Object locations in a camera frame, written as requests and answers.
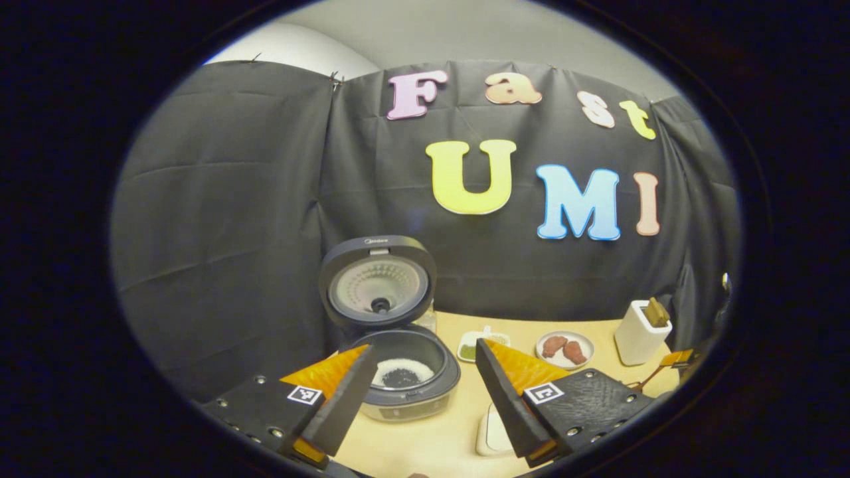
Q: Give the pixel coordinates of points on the dark wooden spoon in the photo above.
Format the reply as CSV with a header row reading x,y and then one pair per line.
x,y
647,377

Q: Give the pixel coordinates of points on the white chopstick holder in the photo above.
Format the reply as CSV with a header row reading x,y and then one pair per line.
x,y
634,342

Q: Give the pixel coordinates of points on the red meat piece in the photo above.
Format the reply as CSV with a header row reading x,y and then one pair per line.
x,y
575,352
553,345

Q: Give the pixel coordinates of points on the white rice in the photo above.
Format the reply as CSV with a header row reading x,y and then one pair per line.
x,y
398,365

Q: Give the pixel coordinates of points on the white divided bean dish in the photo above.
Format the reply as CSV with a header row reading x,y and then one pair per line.
x,y
468,348

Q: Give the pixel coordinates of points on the black backdrop cloth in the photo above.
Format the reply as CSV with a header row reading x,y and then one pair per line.
x,y
232,199

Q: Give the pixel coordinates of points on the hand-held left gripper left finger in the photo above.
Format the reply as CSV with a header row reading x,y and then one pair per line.
x,y
345,398

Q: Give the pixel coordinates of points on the small clear bottle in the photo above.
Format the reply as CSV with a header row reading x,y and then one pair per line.
x,y
428,318

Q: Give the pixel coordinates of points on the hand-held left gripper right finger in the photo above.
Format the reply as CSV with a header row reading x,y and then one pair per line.
x,y
508,398

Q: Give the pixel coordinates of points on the cream rectangular dish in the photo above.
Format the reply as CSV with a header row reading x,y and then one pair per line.
x,y
495,435

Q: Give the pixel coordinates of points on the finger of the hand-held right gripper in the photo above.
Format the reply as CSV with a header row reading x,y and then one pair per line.
x,y
677,358

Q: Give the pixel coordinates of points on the dark grey rice cooker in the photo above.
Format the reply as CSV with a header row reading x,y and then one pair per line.
x,y
378,255

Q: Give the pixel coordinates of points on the round white plate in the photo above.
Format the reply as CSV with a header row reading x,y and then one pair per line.
x,y
564,364

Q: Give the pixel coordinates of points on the flat wooden spatula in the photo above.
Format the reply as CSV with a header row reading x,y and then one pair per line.
x,y
657,313

